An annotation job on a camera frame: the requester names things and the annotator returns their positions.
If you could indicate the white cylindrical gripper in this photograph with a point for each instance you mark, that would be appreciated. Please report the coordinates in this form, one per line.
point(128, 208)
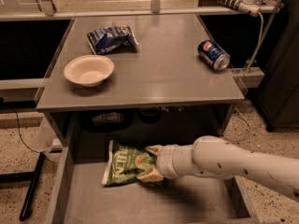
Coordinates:
point(165, 162)

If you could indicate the green jalapeno chip bag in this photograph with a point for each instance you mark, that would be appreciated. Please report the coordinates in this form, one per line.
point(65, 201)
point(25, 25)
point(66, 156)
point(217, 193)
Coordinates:
point(125, 163)

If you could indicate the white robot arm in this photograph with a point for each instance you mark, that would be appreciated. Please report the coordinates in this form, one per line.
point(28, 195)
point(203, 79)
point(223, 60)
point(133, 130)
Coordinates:
point(213, 157)

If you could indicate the dark cup under counter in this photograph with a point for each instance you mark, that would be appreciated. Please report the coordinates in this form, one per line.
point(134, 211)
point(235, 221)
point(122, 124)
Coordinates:
point(149, 115)

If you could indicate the dark packet under counter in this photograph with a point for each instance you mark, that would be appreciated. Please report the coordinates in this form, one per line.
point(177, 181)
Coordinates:
point(105, 121)

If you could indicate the grey open drawer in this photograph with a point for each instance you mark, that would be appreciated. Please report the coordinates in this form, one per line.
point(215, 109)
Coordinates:
point(78, 196)

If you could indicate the blue chip bag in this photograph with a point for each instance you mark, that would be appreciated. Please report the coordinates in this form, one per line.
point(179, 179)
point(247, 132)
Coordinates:
point(104, 40)

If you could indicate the white paper bowl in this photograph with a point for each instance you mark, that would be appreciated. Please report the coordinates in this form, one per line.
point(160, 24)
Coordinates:
point(89, 70)

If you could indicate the blue soda can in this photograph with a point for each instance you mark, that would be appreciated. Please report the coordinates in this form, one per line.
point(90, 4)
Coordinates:
point(213, 55)

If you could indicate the black metal floor bar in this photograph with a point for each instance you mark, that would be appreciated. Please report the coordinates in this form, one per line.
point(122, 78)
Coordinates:
point(33, 178)

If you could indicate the dark cabinet at right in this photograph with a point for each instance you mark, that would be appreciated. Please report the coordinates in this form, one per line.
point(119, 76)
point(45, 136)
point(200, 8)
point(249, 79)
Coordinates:
point(277, 98)

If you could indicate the white power strip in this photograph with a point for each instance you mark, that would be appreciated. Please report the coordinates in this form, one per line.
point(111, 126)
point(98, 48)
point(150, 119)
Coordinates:
point(243, 6)

